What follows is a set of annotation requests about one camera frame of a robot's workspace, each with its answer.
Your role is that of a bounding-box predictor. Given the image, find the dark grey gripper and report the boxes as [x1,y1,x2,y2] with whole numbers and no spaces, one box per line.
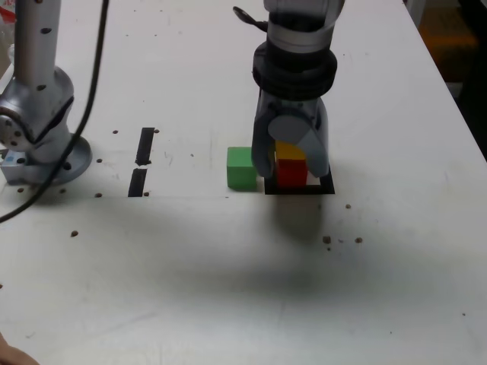
[251,90,330,179]

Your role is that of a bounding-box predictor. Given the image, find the yellow cube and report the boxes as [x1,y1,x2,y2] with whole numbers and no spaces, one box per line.
[275,140,307,161]

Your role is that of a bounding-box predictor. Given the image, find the red cube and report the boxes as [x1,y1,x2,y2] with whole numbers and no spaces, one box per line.
[276,158,308,188]

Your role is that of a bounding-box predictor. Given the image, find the green cube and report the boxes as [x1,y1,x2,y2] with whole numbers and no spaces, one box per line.
[226,146,259,192]

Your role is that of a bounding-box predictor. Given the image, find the black tape square outline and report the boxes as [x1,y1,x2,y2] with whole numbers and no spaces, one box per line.
[263,167,336,195]

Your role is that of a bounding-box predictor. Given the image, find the person's hand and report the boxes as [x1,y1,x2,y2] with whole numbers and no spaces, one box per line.
[0,330,41,365]

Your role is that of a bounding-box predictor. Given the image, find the black tape strip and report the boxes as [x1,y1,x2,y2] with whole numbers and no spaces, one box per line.
[128,127,156,198]

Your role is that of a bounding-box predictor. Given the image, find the clear plastic water bottle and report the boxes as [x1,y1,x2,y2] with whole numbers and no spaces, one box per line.
[0,0,18,83]

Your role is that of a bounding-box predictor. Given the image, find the black cable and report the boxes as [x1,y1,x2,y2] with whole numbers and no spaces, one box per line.
[0,0,269,224]

